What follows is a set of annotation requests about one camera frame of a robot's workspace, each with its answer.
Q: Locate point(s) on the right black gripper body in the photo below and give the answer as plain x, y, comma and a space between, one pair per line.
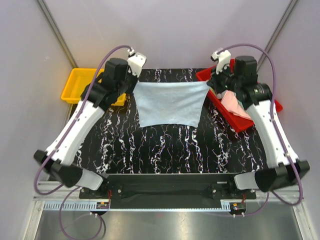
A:
224, 81

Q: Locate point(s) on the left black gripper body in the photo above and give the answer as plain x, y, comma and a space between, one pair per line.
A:
128, 85

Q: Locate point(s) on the light blue towel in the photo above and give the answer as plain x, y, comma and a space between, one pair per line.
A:
170, 103

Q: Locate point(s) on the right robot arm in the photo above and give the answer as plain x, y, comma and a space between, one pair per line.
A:
284, 168

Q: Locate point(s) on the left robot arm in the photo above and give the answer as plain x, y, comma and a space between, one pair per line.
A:
57, 159

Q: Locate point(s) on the grey towel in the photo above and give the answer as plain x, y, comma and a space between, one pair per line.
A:
220, 95

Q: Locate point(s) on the pink towel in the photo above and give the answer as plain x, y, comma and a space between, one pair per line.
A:
231, 104

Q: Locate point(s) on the red plastic bin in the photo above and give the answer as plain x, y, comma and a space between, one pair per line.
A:
238, 123

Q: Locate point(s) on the yellow plastic bin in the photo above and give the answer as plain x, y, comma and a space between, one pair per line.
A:
77, 85

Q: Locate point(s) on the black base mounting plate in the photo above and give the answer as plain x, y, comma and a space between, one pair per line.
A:
217, 186

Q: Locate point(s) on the left small electronics board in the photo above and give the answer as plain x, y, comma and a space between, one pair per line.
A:
103, 205

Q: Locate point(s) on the small electronics board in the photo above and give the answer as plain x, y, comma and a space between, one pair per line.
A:
103, 205
238, 206

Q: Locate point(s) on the right small electronics board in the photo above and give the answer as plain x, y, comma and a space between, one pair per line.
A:
238, 206

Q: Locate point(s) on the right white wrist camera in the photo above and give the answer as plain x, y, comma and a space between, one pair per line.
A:
222, 57

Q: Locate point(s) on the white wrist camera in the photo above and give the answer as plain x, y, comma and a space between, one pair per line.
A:
222, 57
136, 62

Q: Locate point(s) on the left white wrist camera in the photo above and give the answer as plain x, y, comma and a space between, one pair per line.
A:
136, 62

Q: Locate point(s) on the left corner aluminium post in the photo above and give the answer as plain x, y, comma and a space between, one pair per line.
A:
43, 7

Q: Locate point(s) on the corner aluminium post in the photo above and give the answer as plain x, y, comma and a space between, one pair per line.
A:
43, 7
290, 8

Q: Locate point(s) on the right corner aluminium post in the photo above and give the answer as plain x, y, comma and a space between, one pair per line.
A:
290, 8

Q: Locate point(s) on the aluminium frame rail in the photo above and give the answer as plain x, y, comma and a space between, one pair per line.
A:
68, 200

